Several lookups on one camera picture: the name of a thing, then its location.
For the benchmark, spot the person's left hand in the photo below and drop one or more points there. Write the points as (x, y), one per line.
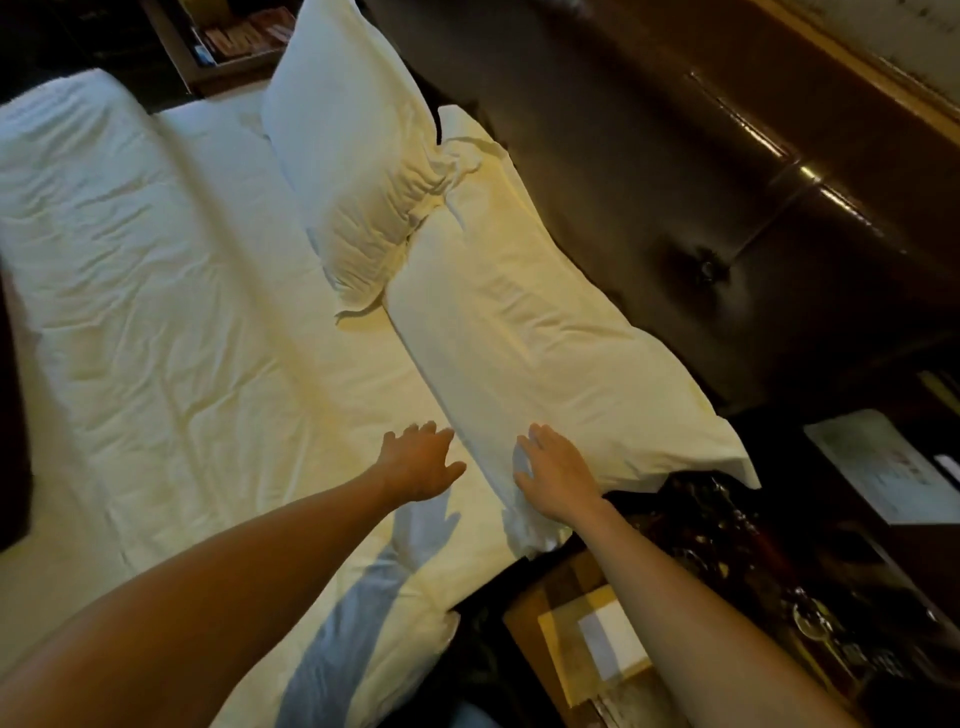
(416, 465)

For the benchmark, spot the person's right hand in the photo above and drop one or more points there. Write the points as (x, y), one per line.
(559, 480)

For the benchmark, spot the white bed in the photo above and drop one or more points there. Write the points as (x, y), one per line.
(352, 375)

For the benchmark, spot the white pillow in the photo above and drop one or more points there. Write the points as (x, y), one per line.
(345, 135)
(540, 337)

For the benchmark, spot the person's left forearm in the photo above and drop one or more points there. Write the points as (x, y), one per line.
(187, 615)

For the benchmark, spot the person's right forearm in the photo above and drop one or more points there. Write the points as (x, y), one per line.
(697, 637)

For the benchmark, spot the white paper card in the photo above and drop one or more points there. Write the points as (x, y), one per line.
(885, 465)

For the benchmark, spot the brown leather headboard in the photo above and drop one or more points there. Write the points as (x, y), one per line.
(675, 150)

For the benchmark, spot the dark nightstand with glassware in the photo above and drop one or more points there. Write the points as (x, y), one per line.
(900, 577)

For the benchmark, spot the wooden nightstand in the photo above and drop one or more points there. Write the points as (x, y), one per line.
(210, 76)

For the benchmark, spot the red magazine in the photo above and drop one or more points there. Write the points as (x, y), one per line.
(247, 34)

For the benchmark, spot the large map wall print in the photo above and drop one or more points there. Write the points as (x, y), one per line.
(900, 37)

